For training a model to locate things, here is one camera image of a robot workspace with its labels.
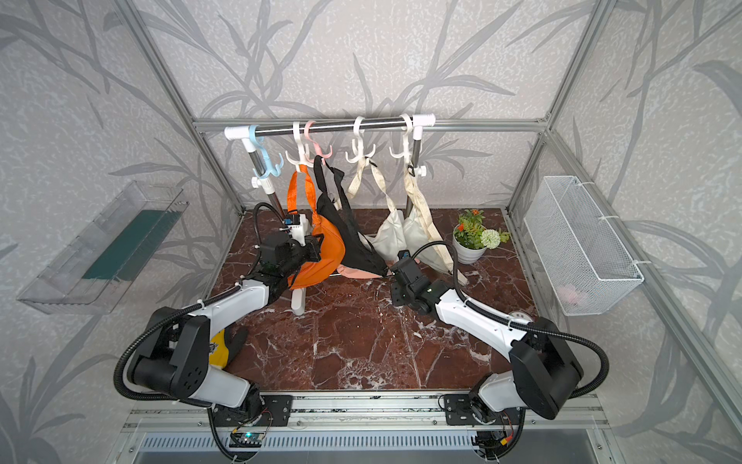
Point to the white wire mesh basket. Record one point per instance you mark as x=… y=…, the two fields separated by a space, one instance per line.
x=577 y=244

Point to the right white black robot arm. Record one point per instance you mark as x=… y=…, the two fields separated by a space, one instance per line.
x=547 y=366

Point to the white plastic hook right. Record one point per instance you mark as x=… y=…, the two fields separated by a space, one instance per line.
x=408 y=131

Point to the white plastic hook left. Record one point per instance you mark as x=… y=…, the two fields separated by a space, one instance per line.
x=302 y=149

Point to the pink plastic hook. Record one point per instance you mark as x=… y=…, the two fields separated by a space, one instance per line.
x=318 y=151

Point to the white pot with artificial plant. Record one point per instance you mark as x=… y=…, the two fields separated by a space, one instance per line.
x=472 y=238

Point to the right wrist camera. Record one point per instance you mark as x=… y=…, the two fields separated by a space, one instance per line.
x=404 y=255

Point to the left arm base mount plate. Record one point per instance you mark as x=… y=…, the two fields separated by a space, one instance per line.
x=276 y=412

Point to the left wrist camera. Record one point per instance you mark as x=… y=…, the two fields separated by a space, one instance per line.
x=298 y=226

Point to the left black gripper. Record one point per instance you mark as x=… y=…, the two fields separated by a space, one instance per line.
x=313 y=247

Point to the white plastic hook middle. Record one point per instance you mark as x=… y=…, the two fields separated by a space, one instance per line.
x=358 y=145

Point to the blue plastic hook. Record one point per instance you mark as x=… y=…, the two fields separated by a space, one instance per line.
x=268 y=167

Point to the black bag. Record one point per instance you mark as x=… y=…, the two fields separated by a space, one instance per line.
x=359 y=253

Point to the pink bag with braided strap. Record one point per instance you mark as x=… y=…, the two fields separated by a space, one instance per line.
x=356 y=274

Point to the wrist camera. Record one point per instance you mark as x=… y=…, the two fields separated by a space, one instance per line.
x=404 y=255
x=298 y=226

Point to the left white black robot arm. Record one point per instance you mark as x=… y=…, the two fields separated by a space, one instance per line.
x=170 y=360

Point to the clear acrylic wall shelf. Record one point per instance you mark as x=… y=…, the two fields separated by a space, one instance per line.
x=94 y=272

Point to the orange crescent bag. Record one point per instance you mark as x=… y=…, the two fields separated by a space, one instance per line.
x=325 y=246

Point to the white plastic hook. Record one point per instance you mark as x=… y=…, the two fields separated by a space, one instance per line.
x=358 y=145
x=302 y=149
x=408 y=131

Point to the round green-label tin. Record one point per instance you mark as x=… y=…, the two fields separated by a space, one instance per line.
x=520 y=317

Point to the cream bag with brown-striped strap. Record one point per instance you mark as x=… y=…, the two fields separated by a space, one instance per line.
x=419 y=230

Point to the aluminium front rail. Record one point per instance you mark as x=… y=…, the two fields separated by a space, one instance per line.
x=316 y=411

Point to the pink item in basket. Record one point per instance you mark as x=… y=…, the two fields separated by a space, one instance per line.
x=571 y=295

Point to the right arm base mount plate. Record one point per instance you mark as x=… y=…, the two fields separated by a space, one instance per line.
x=460 y=410

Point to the white and steel clothes rack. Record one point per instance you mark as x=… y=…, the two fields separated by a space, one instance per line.
x=241 y=133

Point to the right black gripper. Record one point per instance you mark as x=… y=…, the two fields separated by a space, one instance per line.
x=394 y=292

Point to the yellow black work glove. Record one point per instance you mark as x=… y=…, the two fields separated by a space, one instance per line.
x=226 y=345

